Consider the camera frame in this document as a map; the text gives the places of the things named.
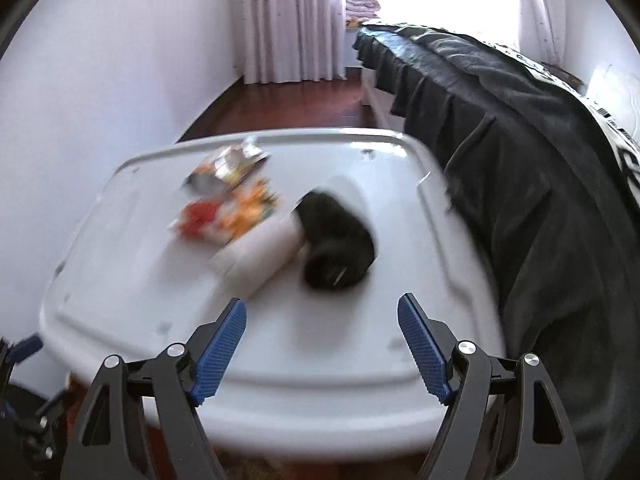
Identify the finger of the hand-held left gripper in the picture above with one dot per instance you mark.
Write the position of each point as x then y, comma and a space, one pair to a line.
50, 407
25, 347

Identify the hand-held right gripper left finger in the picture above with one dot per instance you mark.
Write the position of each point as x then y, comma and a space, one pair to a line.
222, 345

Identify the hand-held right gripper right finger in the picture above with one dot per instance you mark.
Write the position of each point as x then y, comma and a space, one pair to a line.
422, 345

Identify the white cylindrical bottle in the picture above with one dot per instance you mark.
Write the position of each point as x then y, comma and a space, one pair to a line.
260, 260

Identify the orange snack packet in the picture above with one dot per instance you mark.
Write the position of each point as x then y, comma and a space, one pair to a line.
225, 215

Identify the silver foil packet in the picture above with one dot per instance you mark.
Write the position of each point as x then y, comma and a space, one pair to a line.
225, 165

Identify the dark bed blanket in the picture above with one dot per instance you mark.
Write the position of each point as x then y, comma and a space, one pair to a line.
525, 185

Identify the white bed base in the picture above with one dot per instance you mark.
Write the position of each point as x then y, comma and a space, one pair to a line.
377, 100

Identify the white pillow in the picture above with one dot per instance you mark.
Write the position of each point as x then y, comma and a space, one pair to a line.
617, 90

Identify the pale patterned curtain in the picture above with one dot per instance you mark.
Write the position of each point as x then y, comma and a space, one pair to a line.
542, 10
285, 20

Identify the folded pink bedding stack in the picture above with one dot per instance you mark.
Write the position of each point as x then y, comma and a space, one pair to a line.
362, 7

